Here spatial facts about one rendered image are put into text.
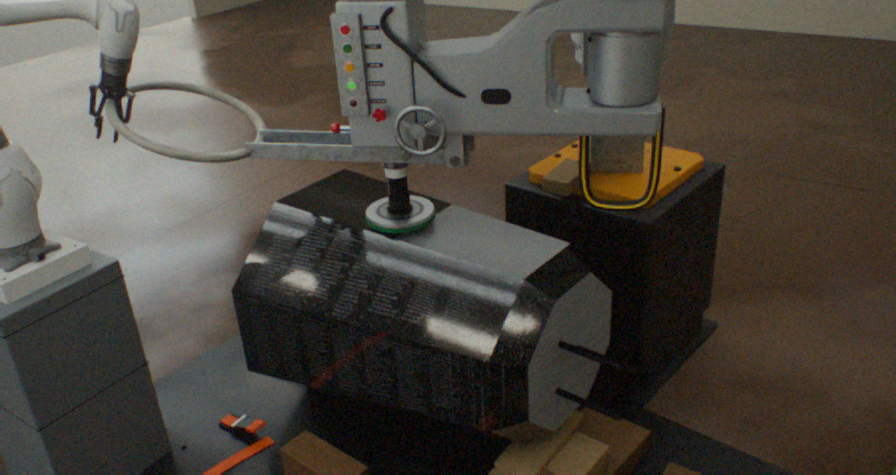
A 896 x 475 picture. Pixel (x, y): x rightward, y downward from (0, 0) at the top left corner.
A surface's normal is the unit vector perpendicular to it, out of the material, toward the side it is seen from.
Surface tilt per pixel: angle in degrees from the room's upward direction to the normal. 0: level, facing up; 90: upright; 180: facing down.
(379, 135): 90
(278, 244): 45
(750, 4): 90
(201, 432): 0
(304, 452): 0
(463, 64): 90
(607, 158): 90
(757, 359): 0
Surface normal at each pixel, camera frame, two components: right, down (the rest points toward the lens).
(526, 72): -0.21, 0.45
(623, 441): -0.07, -0.89
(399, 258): -0.48, -0.36
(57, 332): 0.80, 0.22
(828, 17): -0.59, 0.40
